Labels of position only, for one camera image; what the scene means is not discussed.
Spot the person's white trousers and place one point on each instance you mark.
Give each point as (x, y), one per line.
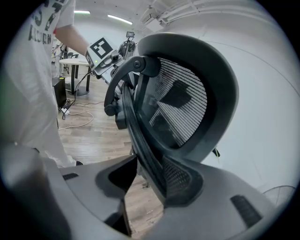
(55, 145)

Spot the grey floor fan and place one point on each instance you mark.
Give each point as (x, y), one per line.
(279, 194)

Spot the person's black shoe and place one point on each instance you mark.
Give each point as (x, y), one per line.
(79, 162)

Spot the short ceiling light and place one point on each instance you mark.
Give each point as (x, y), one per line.
(82, 12)

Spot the long ceiling light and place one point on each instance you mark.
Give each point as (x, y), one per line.
(120, 19)

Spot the black background chair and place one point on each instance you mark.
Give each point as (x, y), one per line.
(73, 56)

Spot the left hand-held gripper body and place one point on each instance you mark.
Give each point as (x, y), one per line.
(101, 50)

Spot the white power strip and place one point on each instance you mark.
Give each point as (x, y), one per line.
(66, 111)

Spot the black computer box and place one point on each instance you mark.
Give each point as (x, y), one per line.
(59, 92)

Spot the black machine with screen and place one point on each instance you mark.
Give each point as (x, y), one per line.
(127, 45)

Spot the person's left forearm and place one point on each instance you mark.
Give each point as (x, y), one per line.
(72, 38)

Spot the black mesh office chair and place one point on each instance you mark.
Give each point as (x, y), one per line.
(220, 89)

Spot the person's white printed t-shirt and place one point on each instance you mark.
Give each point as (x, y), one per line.
(28, 77)

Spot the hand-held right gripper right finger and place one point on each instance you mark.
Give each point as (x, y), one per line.
(211, 218)

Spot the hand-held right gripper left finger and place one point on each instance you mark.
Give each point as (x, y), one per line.
(77, 194)

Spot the white ceiling ducts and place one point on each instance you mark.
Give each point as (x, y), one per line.
(168, 11)

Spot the round white table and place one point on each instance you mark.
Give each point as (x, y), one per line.
(73, 62)

